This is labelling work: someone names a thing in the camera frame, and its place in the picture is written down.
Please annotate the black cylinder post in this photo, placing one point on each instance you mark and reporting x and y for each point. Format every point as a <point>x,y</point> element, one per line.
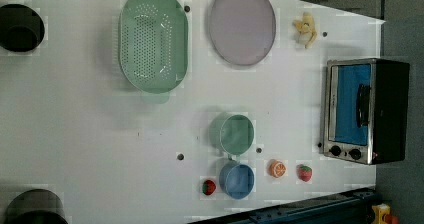
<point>36,206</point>
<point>21,28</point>

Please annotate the peeled toy banana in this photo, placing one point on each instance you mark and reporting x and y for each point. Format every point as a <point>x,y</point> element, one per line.
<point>306,29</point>

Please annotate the green perforated colander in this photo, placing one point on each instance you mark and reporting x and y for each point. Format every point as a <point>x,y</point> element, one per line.
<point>153,44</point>

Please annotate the black silver toaster oven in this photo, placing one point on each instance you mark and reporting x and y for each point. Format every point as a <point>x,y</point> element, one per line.
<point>365,111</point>

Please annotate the black cylinder post upper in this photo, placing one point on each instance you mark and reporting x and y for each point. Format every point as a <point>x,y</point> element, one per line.
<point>21,28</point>

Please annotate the toy strawberry near oven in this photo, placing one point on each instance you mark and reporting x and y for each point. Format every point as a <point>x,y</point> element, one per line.
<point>304,173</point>

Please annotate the lilac round plate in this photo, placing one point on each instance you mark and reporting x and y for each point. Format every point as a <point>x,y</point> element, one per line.
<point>242,31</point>

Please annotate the toy orange half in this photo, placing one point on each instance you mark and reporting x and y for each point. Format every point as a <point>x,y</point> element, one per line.
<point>277,169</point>

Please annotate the green mug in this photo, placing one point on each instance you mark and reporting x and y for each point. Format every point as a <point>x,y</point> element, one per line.
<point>232,133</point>

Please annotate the yellow red toy object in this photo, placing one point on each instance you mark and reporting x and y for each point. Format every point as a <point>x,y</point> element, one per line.
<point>383,215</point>

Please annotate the toy strawberry by blue mug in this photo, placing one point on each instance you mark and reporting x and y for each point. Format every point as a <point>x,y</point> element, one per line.
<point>208,187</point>

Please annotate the blue mug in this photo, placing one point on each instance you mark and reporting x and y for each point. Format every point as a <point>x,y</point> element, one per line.
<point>236,180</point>

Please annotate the black cylinder post lower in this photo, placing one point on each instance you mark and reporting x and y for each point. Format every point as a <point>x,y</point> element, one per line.
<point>36,206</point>

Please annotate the blue metal frame rail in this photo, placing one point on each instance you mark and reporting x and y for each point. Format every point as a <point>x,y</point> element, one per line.
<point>350,207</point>

